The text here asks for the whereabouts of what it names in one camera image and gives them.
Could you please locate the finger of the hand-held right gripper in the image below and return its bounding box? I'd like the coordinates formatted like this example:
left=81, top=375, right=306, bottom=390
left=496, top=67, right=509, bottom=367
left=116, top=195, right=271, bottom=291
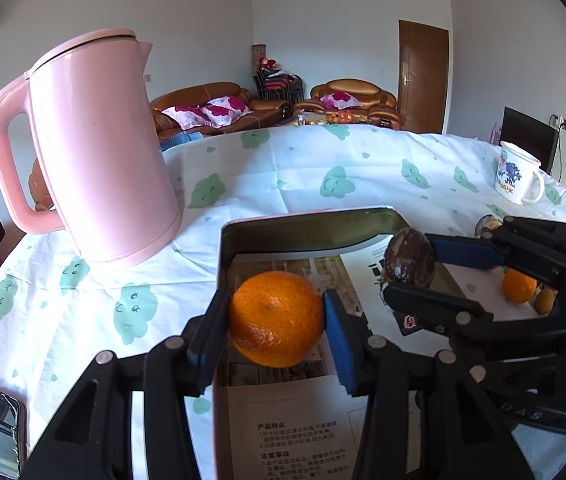
left=382, top=282, right=566, bottom=361
left=424, top=216, right=566, bottom=291

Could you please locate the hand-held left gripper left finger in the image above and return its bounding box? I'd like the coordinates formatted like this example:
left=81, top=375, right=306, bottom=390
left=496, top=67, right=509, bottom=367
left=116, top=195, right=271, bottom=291
left=22, top=290, right=234, bottom=480

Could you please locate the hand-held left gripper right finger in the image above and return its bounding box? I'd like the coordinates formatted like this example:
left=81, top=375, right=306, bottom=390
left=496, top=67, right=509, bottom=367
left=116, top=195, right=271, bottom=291
left=322, top=287, right=546, bottom=480

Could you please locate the dark purple passion fruit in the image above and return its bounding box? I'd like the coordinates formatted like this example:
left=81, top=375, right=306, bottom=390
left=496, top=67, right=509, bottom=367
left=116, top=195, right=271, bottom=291
left=383, top=227, right=436, bottom=291

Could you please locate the orange mandarin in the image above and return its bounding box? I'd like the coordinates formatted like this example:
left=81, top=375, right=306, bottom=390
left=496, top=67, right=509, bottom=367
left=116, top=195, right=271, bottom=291
left=228, top=270, right=324, bottom=368

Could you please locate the small orange citrus fruit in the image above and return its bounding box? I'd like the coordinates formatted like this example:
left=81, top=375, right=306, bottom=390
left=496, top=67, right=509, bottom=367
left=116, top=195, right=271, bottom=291
left=502, top=267, right=538, bottom=305

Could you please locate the pink metal tin box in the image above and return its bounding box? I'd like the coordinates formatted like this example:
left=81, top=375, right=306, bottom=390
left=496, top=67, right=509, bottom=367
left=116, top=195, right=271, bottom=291
left=215, top=205, right=464, bottom=480

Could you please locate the opened passion fruit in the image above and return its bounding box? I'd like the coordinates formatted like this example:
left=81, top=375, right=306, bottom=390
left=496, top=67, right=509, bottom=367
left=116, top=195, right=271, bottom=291
left=475, top=215, right=504, bottom=238

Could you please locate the small yellow-green fruit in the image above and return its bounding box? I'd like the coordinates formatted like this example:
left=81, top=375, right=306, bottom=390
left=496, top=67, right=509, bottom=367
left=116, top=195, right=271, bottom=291
left=534, top=287, right=557, bottom=315

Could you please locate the white mug blue cartoon print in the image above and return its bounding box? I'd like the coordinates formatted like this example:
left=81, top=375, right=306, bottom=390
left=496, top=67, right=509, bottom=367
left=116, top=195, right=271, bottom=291
left=493, top=141, right=546, bottom=207

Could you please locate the printed paper leaflet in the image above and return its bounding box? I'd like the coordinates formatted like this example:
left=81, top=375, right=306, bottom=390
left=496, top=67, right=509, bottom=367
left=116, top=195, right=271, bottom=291
left=225, top=249, right=424, bottom=480

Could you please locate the black television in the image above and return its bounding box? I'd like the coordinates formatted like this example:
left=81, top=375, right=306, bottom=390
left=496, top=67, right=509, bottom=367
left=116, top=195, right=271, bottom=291
left=499, top=106, right=558, bottom=176

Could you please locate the white tablecloth green cloud print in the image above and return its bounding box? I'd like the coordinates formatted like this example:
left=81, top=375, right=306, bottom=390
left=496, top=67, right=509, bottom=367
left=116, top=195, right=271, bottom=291
left=0, top=125, right=566, bottom=480

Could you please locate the brown leather armchair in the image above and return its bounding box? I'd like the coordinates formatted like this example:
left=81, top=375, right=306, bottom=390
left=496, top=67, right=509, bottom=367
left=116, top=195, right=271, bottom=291
left=293, top=79, right=404, bottom=131

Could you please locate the brown wooden door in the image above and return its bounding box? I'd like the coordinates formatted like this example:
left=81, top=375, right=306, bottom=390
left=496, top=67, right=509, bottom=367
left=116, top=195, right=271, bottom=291
left=397, top=20, right=450, bottom=135

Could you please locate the cluttered coffee table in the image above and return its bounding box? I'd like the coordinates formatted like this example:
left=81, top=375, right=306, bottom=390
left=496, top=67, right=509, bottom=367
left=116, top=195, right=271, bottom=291
left=283, top=111, right=378, bottom=127

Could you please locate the pink floral armchair cushion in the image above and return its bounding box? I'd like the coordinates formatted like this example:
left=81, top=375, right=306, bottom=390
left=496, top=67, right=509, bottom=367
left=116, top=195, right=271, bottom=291
left=319, top=92, right=364, bottom=111

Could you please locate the pink electric kettle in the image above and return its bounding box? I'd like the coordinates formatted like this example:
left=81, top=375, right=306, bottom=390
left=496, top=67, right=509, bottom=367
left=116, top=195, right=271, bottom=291
left=0, top=28, right=184, bottom=264

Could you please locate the pink floral pillow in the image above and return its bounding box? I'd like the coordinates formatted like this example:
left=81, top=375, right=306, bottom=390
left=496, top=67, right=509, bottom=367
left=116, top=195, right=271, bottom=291
left=163, top=105, right=214, bottom=131
left=202, top=95, right=254, bottom=128

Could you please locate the black smartphone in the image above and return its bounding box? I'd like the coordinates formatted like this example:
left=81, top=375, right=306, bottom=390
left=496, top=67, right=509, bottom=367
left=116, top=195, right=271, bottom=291
left=0, top=386, right=28, bottom=478

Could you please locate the brown leather sofa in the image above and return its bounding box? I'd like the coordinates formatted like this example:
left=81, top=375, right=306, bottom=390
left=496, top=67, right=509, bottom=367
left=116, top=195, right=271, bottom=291
left=150, top=81, right=294, bottom=141

